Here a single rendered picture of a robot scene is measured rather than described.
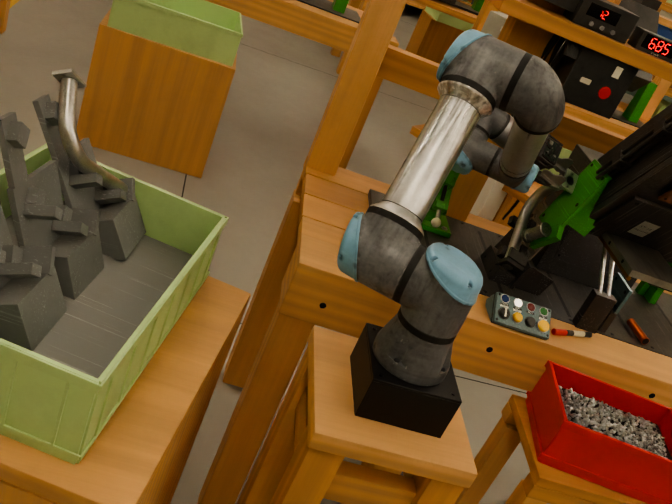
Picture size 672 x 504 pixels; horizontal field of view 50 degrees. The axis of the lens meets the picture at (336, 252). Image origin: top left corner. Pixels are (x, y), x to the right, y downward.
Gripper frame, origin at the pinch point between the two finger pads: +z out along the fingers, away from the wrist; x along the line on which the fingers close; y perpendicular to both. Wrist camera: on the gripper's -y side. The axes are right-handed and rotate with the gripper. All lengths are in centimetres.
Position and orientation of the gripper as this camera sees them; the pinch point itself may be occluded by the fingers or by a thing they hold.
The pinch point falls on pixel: (563, 181)
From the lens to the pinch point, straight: 200.7
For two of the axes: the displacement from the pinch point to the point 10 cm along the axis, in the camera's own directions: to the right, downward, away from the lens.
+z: 8.1, 5.1, 2.9
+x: 4.2, -8.5, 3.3
